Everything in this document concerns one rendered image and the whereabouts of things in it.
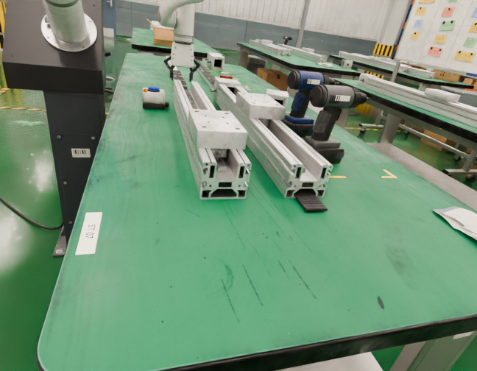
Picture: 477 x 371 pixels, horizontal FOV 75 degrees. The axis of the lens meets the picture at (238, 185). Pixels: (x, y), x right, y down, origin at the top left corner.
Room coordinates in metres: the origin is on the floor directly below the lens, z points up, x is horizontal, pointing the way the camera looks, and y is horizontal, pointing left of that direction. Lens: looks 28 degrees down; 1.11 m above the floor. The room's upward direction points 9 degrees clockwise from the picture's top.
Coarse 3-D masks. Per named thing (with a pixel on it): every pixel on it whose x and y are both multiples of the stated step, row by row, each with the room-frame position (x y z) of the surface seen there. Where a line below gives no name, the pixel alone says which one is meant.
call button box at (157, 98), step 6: (150, 90) 1.15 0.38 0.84; (162, 90) 1.19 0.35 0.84; (144, 96) 1.12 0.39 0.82; (150, 96) 1.12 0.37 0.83; (156, 96) 1.13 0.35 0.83; (162, 96) 1.14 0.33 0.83; (144, 102) 1.12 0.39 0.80; (150, 102) 1.12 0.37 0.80; (156, 102) 1.13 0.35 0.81; (162, 102) 1.14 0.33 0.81; (168, 102) 1.18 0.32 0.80; (144, 108) 1.12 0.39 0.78; (150, 108) 1.12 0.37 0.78; (156, 108) 1.13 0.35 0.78; (162, 108) 1.14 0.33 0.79
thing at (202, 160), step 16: (176, 80) 1.29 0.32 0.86; (176, 96) 1.15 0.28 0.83; (192, 96) 1.23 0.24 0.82; (176, 112) 1.12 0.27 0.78; (192, 144) 0.69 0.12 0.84; (192, 160) 0.67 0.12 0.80; (208, 160) 0.56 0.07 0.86; (224, 160) 0.66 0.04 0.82; (240, 160) 0.58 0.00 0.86; (208, 176) 0.55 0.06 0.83; (224, 176) 0.58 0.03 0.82; (240, 176) 0.58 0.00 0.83; (208, 192) 0.56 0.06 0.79; (224, 192) 0.58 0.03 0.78; (240, 192) 0.60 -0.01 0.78
